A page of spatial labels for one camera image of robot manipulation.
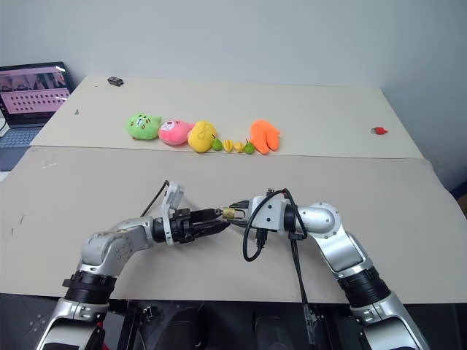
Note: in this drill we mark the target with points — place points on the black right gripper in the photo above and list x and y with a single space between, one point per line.
251 215

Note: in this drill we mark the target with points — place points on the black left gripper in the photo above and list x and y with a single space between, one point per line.
184 226

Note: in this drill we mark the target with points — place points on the brass padlock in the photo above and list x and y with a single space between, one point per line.
229 214

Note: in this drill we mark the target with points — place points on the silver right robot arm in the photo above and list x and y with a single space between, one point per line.
330 223

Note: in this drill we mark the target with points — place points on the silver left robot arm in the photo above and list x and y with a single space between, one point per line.
109 248

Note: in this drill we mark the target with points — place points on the small red padlock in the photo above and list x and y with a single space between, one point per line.
379 131

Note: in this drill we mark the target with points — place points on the small green toy pear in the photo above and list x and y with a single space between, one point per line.
217 145
249 148

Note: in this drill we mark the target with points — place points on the small yellow toy starfruit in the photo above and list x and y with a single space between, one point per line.
228 145
239 147

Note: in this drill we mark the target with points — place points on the orange plush toy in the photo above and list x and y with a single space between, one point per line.
264 135

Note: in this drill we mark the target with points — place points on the yellow plush toy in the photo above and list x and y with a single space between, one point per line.
201 136

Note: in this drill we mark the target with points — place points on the pink plush toy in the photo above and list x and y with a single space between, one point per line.
174 133

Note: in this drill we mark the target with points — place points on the green plush toy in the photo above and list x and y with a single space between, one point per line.
142 125

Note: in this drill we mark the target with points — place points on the small black box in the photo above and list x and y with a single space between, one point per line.
115 81

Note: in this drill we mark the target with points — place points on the open laptop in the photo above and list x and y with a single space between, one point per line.
31 91

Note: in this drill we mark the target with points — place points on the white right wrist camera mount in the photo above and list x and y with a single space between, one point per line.
270 215

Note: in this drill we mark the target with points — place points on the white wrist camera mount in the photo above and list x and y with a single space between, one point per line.
270 215
171 198

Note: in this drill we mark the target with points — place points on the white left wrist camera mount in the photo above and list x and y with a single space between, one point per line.
171 198

